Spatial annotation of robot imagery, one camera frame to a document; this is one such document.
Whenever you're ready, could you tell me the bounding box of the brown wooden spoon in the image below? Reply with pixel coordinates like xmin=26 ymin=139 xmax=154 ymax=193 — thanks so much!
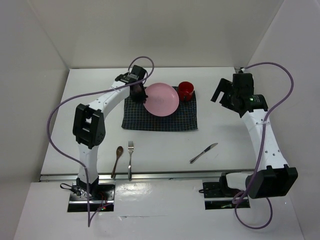
xmin=110 ymin=146 xmax=124 ymax=179

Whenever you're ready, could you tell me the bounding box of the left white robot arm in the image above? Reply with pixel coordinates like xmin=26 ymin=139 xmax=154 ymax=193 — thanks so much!
xmin=72 ymin=65 xmax=148 ymax=200

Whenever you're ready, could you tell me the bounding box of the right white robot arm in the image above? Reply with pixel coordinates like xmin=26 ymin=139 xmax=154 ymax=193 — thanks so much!
xmin=211 ymin=73 xmax=298 ymax=199

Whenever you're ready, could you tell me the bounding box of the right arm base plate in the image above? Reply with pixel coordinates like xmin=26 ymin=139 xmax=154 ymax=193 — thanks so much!
xmin=198 ymin=182 xmax=240 ymax=210

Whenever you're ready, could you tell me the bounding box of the dark checked cloth napkin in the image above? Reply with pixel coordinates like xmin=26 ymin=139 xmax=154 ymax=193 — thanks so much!
xmin=121 ymin=93 xmax=198 ymax=132

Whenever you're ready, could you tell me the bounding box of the red mug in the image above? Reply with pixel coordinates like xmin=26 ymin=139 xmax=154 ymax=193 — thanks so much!
xmin=177 ymin=81 xmax=194 ymax=102

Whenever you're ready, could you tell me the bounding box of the silver table knife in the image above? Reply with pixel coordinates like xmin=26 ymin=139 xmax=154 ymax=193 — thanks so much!
xmin=189 ymin=142 xmax=218 ymax=164

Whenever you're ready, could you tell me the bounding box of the silver fork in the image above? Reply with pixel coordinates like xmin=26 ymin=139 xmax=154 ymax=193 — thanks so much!
xmin=128 ymin=140 xmax=134 ymax=181

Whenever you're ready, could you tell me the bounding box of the pink plastic plate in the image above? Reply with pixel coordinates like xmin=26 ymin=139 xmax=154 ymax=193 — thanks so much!
xmin=143 ymin=82 xmax=180 ymax=117

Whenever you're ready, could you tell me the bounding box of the aluminium rail front edge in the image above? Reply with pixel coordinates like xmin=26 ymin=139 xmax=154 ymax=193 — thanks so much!
xmin=39 ymin=169 xmax=254 ymax=182

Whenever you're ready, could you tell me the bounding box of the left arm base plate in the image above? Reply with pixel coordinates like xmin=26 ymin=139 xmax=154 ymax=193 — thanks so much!
xmin=60 ymin=183 xmax=116 ymax=213

